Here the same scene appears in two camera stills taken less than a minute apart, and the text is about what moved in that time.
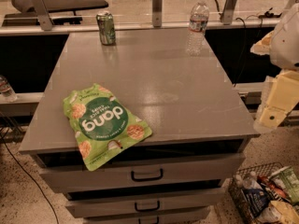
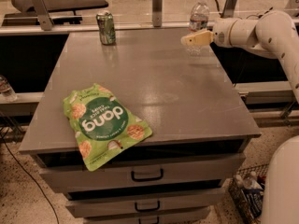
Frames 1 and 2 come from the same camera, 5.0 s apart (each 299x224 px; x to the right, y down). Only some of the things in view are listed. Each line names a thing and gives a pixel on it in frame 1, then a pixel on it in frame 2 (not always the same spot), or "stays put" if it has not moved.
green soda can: (106, 28) stays put
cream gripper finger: (280, 98) to (228, 32)
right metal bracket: (230, 3) stays put
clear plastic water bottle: (199, 19) stays put
